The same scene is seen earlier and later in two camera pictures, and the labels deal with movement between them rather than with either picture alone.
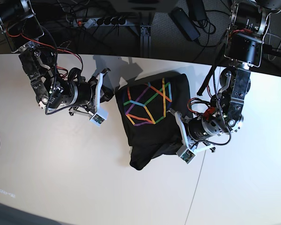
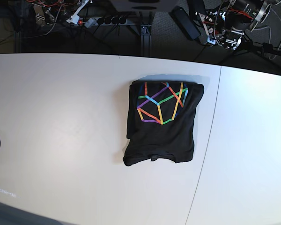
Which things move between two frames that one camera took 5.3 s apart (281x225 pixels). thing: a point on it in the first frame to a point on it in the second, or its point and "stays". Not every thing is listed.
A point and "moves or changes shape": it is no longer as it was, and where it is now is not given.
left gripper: (85, 95) to (74, 18)
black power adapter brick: (185, 23) stays
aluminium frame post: (145, 41) stays
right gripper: (193, 130) to (229, 39)
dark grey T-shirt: (147, 109) moves or changes shape
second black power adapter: (196, 10) stays
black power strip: (91, 22) stays
